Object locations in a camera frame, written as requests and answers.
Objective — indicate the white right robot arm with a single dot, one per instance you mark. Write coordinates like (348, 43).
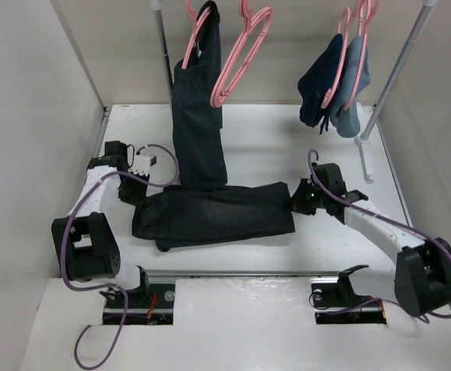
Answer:
(422, 281)

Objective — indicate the pink hanger holding blue jeans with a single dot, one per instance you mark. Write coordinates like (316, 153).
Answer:
(365, 11)

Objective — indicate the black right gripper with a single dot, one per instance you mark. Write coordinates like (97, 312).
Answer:
(298, 202)

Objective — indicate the black trousers on hanger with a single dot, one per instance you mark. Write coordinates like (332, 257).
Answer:
(196, 124)

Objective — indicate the pink hanger holding black trousers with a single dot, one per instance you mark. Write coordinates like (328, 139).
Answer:
(198, 18)

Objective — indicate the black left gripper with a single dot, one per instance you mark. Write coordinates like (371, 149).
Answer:
(137, 198)

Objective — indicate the black trousers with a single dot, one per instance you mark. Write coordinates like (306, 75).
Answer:
(177, 218)
(196, 124)

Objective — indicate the navy blue trousers on hanger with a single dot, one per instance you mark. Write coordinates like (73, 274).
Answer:
(312, 86)

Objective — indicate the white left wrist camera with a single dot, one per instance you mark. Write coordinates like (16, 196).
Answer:
(142, 164)

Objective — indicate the pink hanger holding navy trousers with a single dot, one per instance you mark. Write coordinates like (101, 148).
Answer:
(338, 54)

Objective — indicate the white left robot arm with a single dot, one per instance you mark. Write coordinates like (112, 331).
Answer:
(85, 246)

